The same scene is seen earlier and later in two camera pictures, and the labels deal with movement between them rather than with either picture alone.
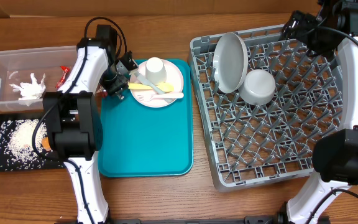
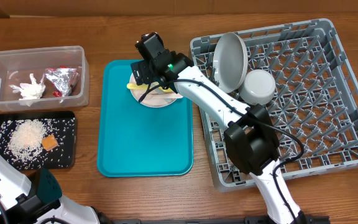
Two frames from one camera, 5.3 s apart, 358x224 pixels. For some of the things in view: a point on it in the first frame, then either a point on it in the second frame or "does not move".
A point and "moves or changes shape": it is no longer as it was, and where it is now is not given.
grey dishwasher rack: x=247 y=143 does not move
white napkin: x=30 y=91 does not move
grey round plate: x=231 y=62 does not move
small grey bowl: x=258 y=87 does not move
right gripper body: x=313 y=33 -> x=150 y=66
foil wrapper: x=101 y=89 -> x=65 y=78
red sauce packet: x=65 y=70 moves or changes shape
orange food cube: x=46 y=144 does not move
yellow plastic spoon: x=165 y=87 does not move
